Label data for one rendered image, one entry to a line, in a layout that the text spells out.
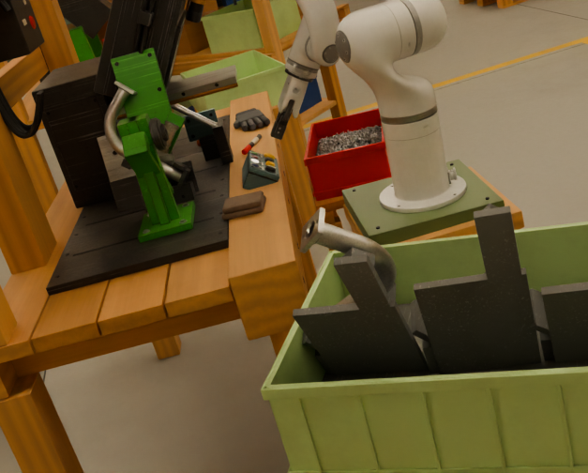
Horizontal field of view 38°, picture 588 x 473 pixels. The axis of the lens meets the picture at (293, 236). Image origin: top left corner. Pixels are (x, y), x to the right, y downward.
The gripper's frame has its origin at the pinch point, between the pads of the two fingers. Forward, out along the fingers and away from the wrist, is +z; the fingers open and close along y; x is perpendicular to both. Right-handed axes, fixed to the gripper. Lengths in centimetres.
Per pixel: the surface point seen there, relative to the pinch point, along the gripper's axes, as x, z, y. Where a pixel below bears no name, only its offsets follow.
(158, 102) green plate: 31.1, 3.8, 1.7
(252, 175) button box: 3.8, 10.0, -12.8
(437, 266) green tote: -23, -6, -82
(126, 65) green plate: 41.8, -2.0, 4.6
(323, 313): 0, -3, -108
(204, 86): 20.9, -1.5, 13.6
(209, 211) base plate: 11.7, 19.6, -20.8
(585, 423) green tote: -31, -8, -127
